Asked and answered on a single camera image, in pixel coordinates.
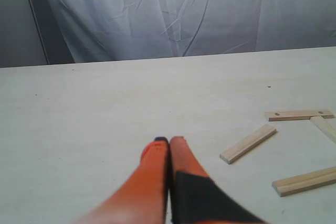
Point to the grooved wood bar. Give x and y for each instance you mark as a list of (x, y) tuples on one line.
[(304, 182)]

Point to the plain wood bar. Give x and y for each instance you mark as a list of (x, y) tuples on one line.
[(242, 147)]

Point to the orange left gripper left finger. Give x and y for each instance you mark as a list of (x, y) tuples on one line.
[(143, 196)]

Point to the wood bar with magnet dots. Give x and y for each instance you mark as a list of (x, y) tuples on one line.
[(298, 115)]

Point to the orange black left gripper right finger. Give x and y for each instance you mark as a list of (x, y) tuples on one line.
[(195, 198)]

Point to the white backdrop cloth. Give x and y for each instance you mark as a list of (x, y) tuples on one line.
[(48, 32)]

